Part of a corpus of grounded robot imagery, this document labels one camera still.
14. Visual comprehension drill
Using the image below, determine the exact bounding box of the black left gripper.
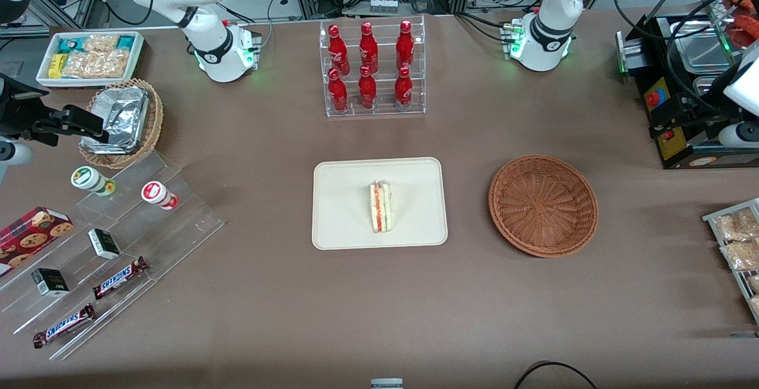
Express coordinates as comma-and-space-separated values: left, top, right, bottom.
650, 100, 742, 141

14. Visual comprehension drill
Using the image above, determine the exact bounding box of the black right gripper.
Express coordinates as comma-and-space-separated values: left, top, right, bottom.
0, 75, 111, 147

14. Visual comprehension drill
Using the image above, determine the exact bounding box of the triangular sandwich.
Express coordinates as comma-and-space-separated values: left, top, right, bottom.
370, 180, 393, 234

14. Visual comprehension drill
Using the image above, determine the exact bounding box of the light wicker basket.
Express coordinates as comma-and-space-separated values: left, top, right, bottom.
78, 78, 164, 170

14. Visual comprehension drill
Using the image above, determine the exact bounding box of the round brown wicker basket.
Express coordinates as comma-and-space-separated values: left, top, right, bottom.
488, 155, 599, 258

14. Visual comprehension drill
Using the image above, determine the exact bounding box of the tray of wrapped snacks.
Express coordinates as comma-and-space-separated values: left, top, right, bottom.
703, 198, 759, 324

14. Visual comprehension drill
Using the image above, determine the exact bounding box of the beige plastic tray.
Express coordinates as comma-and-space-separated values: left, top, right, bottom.
312, 157, 448, 251

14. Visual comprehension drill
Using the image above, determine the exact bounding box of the black food warmer machine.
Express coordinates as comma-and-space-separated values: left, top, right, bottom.
616, 0, 759, 170

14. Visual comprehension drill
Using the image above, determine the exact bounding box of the silver foil packet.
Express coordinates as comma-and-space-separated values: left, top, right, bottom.
81, 131, 136, 155
89, 85, 150, 141

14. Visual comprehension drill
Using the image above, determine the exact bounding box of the white rectangular snack bin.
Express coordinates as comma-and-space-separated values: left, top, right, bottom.
36, 31, 146, 88

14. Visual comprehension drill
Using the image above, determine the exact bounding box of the steel warmer pan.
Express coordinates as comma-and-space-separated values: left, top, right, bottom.
671, 20, 736, 74
693, 75, 727, 99

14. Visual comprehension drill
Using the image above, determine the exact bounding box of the green lid cup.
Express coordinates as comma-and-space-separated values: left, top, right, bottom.
71, 166, 117, 196

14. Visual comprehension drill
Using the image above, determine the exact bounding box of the large clear cracker bag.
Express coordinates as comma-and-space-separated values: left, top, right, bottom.
62, 49, 130, 79

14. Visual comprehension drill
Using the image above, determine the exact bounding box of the small clear cracker bag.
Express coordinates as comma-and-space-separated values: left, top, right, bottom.
83, 34, 120, 53

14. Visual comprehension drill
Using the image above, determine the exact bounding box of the red lid cup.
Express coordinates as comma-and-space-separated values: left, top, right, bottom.
141, 181, 179, 211

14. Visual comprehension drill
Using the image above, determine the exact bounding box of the red tartan cookie box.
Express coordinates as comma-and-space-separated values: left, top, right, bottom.
0, 206, 74, 278

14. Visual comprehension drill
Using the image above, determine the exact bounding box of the small black box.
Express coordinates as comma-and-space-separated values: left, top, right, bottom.
88, 228, 121, 260
31, 268, 70, 297

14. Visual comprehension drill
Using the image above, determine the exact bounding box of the clear acrylic stepped display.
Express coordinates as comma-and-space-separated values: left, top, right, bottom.
0, 151, 225, 361

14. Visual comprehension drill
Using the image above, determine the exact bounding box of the snickers bar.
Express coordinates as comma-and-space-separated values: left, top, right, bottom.
93, 257, 148, 300
33, 304, 96, 349

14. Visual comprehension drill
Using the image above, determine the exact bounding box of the red cola bottle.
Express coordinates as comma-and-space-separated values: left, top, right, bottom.
358, 65, 377, 110
396, 20, 415, 71
359, 21, 379, 74
328, 68, 349, 112
328, 24, 349, 75
394, 66, 413, 108

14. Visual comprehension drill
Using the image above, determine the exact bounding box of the clear acrylic bottle rack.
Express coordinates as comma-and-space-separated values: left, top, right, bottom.
319, 15, 426, 119

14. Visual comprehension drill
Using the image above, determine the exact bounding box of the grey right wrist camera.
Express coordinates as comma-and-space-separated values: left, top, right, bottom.
0, 140, 34, 183

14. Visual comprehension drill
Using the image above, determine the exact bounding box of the black cable loop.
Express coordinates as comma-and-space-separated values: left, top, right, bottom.
513, 361, 598, 389

